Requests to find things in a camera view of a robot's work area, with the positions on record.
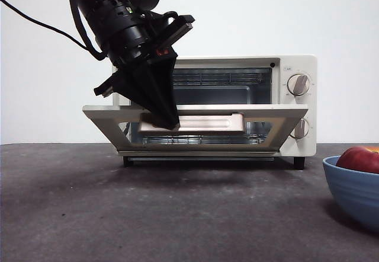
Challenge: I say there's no red yellow apple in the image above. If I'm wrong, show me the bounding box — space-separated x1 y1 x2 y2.
335 146 379 175

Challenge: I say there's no oven temperature knob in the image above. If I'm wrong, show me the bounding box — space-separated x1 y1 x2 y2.
287 73 311 97

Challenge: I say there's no oven door with beige handle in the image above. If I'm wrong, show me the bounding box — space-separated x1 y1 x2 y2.
82 104 310 156

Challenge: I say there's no cream Toshiba toaster oven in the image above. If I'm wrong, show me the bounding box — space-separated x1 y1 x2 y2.
111 54 318 170

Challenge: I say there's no blue ribbed bowl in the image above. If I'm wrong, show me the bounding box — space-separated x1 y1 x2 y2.
322 155 379 234

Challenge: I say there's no oven timer knob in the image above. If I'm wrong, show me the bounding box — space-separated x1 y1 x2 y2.
291 117 310 140

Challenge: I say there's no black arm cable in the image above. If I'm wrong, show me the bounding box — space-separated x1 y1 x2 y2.
0 0 105 62

